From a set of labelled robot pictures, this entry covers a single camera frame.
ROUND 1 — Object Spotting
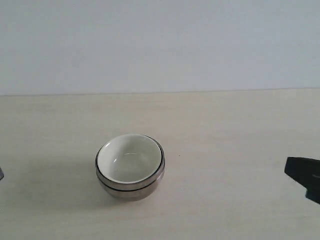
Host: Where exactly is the white ceramic bowl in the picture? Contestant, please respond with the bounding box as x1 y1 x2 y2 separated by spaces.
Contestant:
96 134 163 184

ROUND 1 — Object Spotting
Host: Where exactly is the large plain steel bowl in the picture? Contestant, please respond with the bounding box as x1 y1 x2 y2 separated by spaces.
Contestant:
98 172 165 202

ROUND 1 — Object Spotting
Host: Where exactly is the small patterned steel bowl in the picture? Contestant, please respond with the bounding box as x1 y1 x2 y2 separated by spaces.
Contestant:
94 134 166 193

